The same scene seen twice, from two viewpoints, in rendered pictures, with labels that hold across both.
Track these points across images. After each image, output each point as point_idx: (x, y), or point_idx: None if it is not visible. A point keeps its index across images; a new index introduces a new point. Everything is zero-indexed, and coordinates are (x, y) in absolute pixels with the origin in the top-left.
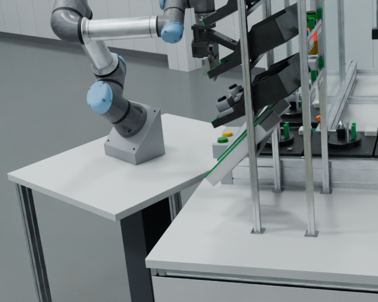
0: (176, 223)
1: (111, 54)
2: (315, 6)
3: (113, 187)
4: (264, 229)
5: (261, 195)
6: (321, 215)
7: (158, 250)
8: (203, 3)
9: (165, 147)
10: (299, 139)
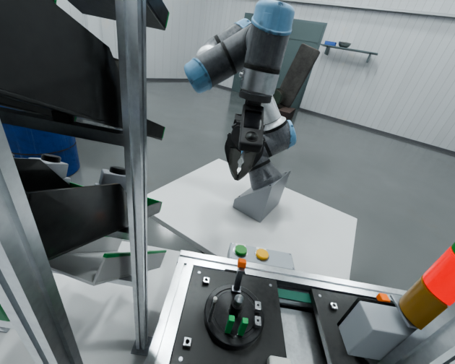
0: None
1: (280, 118)
2: None
3: (188, 198)
4: (3, 332)
5: (131, 321)
6: None
7: None
8: (247, 48)
9: (276, 222)
10: (239, 360)
